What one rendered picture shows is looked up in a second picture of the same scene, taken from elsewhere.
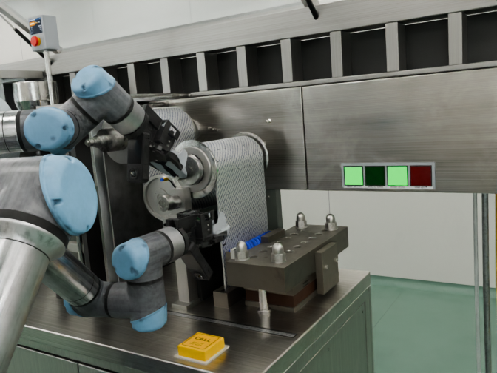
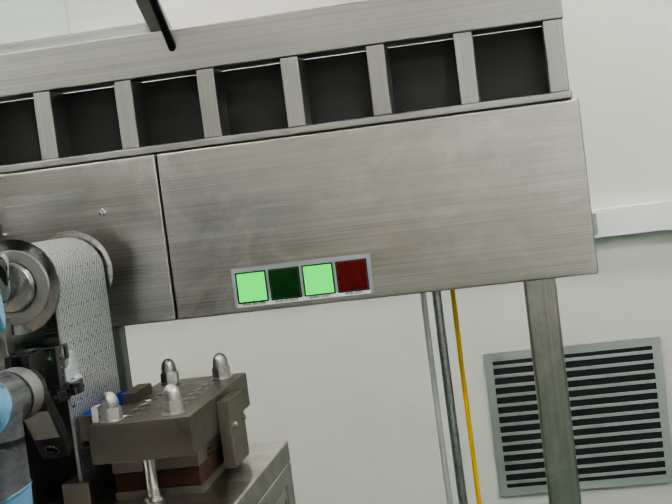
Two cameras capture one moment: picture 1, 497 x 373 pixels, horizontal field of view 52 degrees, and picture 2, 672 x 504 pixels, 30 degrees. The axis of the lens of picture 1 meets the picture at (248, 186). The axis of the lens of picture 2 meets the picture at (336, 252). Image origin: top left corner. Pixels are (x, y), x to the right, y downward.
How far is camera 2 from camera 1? 0.83 m
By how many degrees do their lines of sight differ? 24
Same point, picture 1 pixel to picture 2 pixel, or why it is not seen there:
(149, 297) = (12, 466)
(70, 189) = not seen: outside the picture
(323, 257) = (230, 408)
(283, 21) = (117, 52)
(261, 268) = (151, 424)
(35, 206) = not seen: outside the picture
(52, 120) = not seen: outside the picture
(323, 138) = (198, 232)
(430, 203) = (320, 383)
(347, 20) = (222, 52)
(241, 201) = (86, 338)
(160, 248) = (19, 391)
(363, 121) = (260, 202)
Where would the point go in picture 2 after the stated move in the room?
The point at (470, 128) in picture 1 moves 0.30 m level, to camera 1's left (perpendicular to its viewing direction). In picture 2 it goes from (411, 201) to (249, 223)
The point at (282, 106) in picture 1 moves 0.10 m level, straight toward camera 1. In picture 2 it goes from (123, 186) to (133, 184)
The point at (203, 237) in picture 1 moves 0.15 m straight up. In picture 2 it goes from (60, 384) to (46, 282)
